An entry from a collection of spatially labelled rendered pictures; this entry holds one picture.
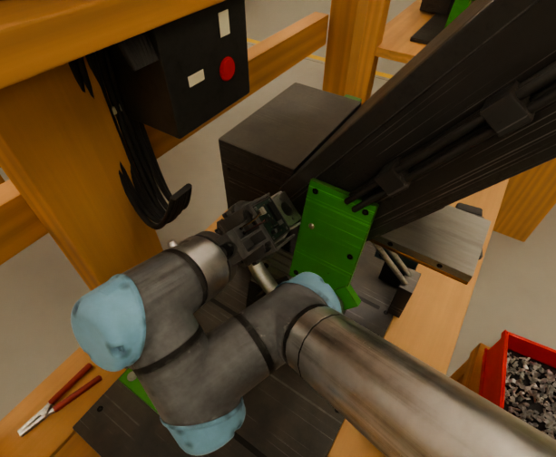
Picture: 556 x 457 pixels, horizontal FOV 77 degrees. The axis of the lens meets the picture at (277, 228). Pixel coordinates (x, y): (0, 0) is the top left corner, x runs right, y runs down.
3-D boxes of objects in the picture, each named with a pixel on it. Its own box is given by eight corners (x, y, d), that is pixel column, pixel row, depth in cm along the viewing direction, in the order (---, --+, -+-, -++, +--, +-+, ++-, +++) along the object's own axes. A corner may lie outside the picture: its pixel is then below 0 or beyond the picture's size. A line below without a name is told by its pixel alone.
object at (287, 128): (342, 208, 105) (364, 102, 80) (288, 278, 88) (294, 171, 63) (290, 185, 112) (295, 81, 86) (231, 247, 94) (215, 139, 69)
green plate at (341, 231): (357, 279, 70) (393, 187, 58) (341, 304, 64) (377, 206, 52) (307, 255, 74) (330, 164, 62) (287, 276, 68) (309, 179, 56)
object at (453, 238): (484, 230, 72) (491, 220, 70) (465, 286, 63) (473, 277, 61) (318, 166, 86) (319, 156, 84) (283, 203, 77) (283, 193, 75)
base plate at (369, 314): (453, 190, 113) (455, 185, 112) (254, 607, 51) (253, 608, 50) (336, 149, 129) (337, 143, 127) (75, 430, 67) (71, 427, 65)
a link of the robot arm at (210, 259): (182, 315, 41) (145, 257, 41) (208, 295, 45) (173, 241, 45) (219, 298, 37) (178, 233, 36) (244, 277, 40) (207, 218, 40)
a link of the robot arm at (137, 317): (98, 384, 33) (51, 307, 32) (180, 318, 42) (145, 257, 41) (140, 383, 28) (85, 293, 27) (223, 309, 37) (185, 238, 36)
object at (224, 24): (252, 93, 59) (247, -11, 48) (182, 141, 50) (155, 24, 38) (198, 75, 64) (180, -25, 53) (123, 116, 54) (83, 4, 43)
